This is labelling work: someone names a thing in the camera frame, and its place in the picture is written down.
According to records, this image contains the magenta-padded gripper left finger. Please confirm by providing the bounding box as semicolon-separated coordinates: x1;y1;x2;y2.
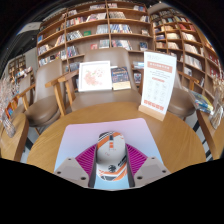
53;143;98;189

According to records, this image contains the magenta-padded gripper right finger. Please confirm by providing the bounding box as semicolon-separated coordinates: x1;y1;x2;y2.
125;143;171;189

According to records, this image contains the white orange patterned computer mouse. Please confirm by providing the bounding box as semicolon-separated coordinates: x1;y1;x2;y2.
95;130;128;183

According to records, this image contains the pink blue gradient mouse pad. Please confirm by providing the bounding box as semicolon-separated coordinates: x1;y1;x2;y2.
53;117;164;191

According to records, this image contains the brown padded wooden armchair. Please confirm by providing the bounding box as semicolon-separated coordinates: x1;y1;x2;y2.
131;59;200;121
12;59;66;136
45;47;144;117

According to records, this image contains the round wooden side table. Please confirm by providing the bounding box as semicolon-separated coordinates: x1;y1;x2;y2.
0;112;30;163
195;109;224;161

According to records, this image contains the white sign in wooden stand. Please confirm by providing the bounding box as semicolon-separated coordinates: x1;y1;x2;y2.
137;51;178;122

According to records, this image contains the dark cover book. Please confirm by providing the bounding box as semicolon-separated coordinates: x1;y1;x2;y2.
110;66;132;91

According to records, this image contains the white framed flower picture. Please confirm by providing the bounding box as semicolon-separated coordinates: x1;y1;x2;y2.
77;60;113;93

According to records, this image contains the stack of light blue books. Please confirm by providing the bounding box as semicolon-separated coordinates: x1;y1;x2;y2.
132;61;145;70

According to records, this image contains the distant wooden book shelf unit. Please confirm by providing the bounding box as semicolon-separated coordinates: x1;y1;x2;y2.
7;54;27;79

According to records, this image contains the curved wooden book shelf unit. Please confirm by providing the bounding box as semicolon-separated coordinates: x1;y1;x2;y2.
148;4;224;101

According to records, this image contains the tall wooden book shelf unit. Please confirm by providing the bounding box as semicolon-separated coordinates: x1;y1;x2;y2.
35;1;151;73

